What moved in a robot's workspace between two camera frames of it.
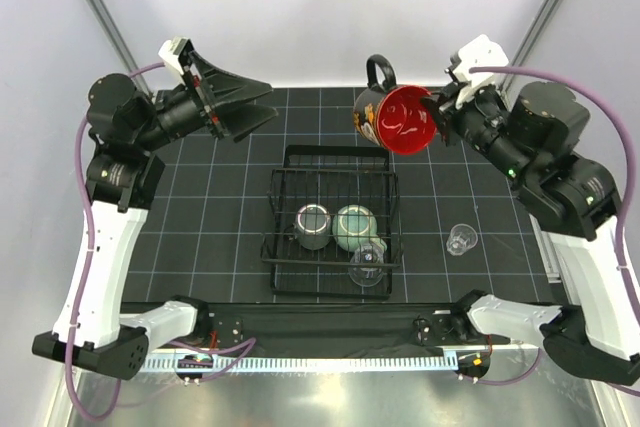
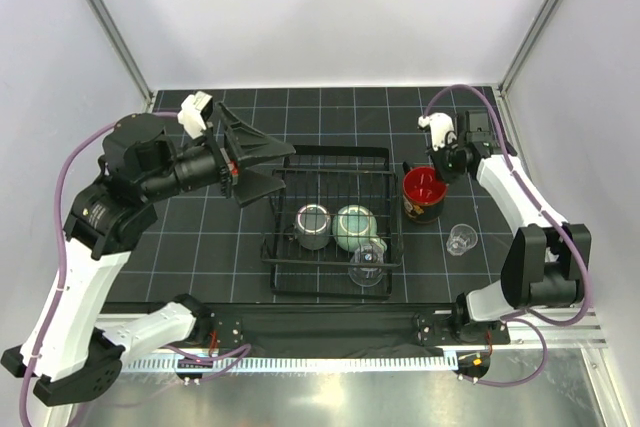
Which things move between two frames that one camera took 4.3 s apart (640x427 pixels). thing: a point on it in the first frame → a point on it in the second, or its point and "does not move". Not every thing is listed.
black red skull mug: [393, 116] → [423, 194]
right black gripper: [448, 116] → [441, 174]
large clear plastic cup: [366, 265] does not move
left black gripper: [221, 89] → [242, 143]
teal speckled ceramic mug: [355, 225] does not move
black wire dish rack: [333, 223] does not move
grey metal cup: [312, 227] does not move
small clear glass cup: [461, 238] does not move
